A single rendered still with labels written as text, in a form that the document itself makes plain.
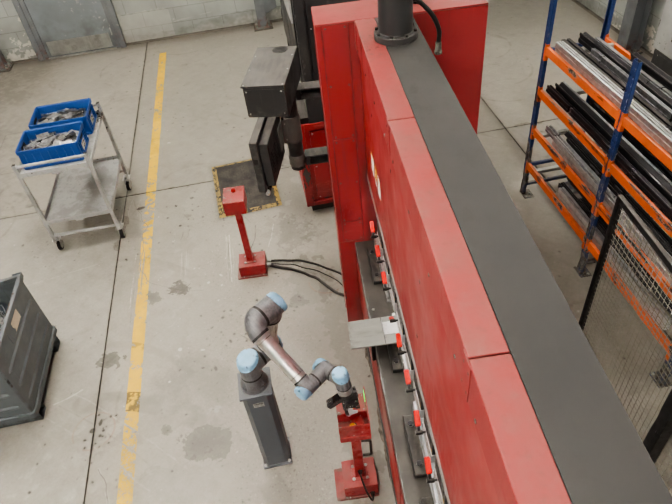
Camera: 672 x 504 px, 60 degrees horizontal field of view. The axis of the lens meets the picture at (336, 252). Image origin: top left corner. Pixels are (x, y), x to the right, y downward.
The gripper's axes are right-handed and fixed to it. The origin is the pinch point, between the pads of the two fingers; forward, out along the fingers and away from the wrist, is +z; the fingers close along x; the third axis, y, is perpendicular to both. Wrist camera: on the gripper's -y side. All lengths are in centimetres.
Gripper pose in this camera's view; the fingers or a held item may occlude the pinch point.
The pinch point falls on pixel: (347, 414)
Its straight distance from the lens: 299.4
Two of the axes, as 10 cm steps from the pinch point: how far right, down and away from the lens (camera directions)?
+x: -1.0, -6.7, 7.4
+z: 1.8, 7.2, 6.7
